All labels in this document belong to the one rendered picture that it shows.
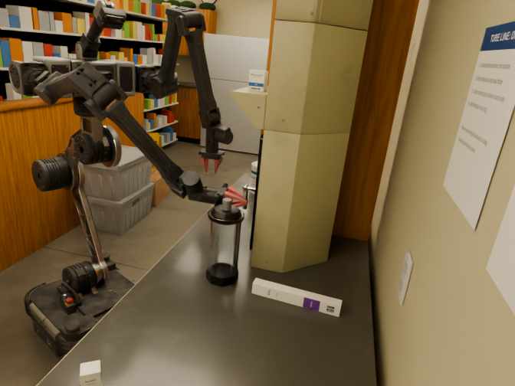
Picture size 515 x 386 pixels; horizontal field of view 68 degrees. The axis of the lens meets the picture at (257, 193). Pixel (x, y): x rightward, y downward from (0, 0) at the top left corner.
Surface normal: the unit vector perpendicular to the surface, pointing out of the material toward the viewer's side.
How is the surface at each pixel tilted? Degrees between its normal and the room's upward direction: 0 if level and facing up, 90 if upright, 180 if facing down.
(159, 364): 0
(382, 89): 90
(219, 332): 0
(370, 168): 90
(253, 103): 90
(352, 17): 90
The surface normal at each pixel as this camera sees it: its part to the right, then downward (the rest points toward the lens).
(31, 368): 0.09, -0.93
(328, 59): 0.51, 0.34
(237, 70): -0.24, 0.32
